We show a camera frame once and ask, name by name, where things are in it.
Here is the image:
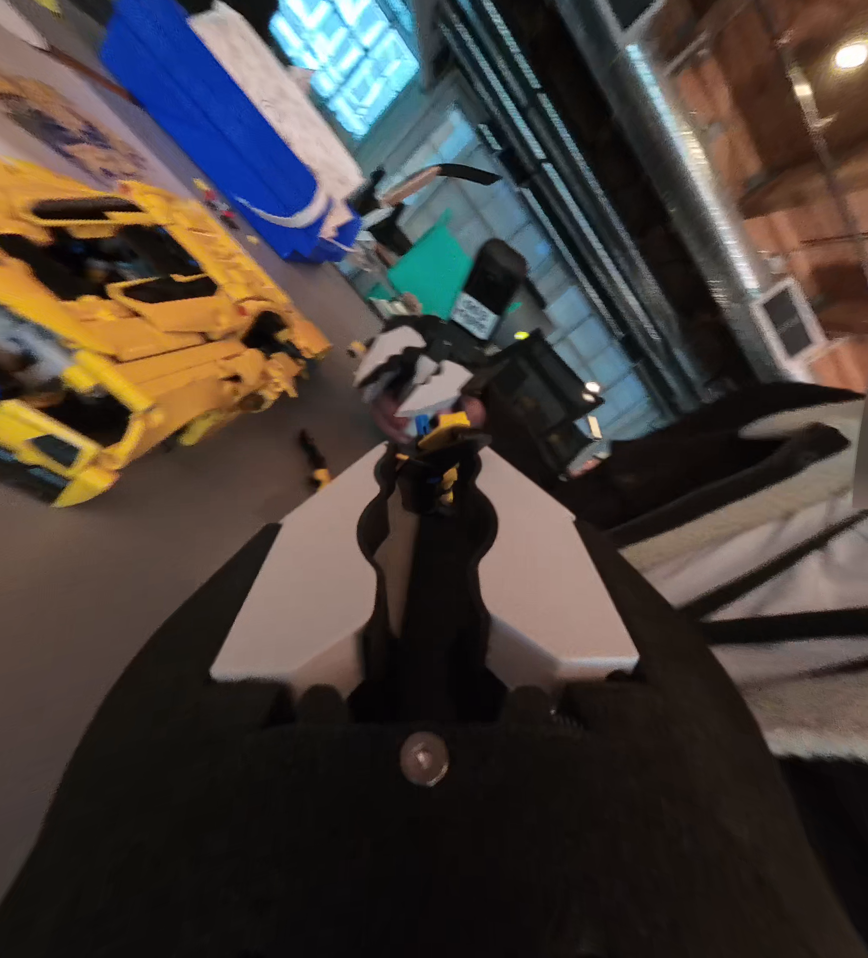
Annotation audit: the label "silver ventilation duct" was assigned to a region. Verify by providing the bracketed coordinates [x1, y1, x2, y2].
[554, 0, 779, 375]

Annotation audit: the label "scattered small brick pieces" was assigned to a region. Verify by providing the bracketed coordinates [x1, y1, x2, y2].
[193, 177, 260, 245]

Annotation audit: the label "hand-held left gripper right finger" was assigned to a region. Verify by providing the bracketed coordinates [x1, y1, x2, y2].
[464, 442, 640, 721]

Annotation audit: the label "grey desk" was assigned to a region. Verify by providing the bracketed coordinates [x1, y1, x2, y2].
[0, 0, 405, 958]

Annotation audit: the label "wooden document stand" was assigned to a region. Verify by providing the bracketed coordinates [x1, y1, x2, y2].
[370, 162, 504, 214]

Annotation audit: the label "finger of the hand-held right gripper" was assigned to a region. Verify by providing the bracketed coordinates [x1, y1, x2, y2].
[395, 358, 474, 418]
[353, 328, 429, 392]

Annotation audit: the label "white printed paper bag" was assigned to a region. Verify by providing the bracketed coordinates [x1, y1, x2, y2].
[188, 0, 366, 251]

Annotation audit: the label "yellow toy brick car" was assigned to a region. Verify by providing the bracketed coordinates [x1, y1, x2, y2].
[0, 150, 333, 510]

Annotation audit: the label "white air vent grille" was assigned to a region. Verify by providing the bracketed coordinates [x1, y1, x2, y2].
[748, 278, 829, 365]

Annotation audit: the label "blue plastic bin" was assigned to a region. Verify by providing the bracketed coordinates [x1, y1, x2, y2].
[99, 0, 365, 264]

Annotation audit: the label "yellow black brick side assembly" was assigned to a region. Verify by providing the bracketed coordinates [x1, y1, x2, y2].
[394, 409, 492, 519]

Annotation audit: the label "black mesh office chair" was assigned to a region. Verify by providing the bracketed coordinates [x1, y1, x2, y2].
[490, 333, 605, 469]

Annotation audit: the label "person's right hand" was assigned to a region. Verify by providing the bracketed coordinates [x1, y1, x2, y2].
[368, 391, 423, 444]

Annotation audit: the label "slim black yellow brick strip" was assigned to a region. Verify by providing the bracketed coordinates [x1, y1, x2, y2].
[296, 429, 333, 492]

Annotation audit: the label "open building instruction booklet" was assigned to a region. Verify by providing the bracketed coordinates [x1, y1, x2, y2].
[0, 33, 152, 188]

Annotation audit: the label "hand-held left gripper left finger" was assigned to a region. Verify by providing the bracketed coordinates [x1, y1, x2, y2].
[209, 442, 405, 721]

